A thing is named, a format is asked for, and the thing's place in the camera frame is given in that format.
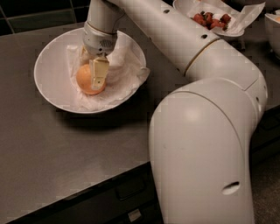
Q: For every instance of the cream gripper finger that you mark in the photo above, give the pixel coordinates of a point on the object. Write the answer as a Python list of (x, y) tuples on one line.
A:
[(98, 69), (84, 56)]

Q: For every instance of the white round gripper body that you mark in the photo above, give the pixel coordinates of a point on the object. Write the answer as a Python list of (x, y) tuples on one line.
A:
[(97, 42)]

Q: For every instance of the orange fruit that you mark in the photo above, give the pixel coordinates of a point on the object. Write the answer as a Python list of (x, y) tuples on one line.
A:
[(83, 78)]

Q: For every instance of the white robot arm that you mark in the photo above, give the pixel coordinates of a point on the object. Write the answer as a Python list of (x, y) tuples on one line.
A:
[(200, 133)]

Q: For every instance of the large white bowl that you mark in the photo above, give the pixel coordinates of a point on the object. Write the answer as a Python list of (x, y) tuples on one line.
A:
[(51, 71)]

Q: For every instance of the white bowl with strawberries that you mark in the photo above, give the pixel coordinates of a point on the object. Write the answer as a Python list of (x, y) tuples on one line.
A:
[(182, 5)]

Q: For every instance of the white paper in strawberry bowl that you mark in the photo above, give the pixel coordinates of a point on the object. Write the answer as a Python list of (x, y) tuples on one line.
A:
[(249, 14)]

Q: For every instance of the white bowl at right edge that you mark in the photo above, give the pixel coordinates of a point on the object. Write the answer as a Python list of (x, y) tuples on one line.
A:
[(272, 27)]

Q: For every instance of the white paper napkin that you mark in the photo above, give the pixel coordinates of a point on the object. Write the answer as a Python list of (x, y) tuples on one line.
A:
[(127, 72)]

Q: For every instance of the red strawberries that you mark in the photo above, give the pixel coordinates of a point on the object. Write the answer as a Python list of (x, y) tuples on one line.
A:
[(207, 20)]

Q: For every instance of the dark lower drawer front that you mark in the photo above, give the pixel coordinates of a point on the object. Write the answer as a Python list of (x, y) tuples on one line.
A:
[(265, 181)]

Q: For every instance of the dark drawer front with handle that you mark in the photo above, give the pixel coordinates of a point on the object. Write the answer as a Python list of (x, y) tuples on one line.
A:
[(107, 200)]

